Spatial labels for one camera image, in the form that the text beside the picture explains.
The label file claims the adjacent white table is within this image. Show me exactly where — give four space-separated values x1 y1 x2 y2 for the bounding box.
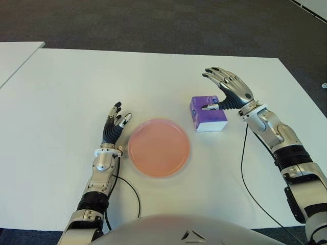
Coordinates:
0 41 45 90

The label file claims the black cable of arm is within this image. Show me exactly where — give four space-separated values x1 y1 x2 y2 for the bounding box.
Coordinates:
102 153 142 233
240 124 307 245

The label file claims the robot right hand black silver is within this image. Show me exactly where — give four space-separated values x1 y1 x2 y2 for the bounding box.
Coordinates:
201 66 254 112

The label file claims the purple tissue paper pack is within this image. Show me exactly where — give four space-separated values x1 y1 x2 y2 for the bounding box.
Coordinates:
189 94 228 133

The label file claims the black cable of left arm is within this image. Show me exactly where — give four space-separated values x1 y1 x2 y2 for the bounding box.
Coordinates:
102 153 142 233

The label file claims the round pink plate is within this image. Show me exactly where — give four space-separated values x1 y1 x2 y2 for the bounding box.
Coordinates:
127 118 192 179

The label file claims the silver robot torso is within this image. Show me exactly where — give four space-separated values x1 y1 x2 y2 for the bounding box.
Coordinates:
88 213 310 245

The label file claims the robot left hand black silver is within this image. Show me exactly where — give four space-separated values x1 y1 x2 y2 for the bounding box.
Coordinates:
101 102 133 148

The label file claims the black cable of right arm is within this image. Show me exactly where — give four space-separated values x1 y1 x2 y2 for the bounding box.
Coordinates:
240 124 307 245

